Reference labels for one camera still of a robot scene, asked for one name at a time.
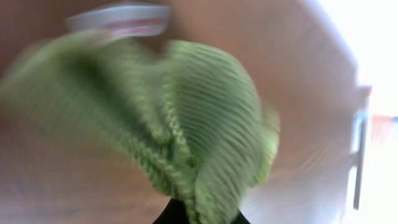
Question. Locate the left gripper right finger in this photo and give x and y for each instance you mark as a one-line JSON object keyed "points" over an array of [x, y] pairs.
{"points": [[240, 219]]}

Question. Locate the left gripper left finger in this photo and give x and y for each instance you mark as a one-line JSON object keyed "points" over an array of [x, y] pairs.
{"points": [[173, 213]]}

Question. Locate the green microfiber cloth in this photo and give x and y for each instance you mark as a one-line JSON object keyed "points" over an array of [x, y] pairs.
{"points": [[190, 117]]}

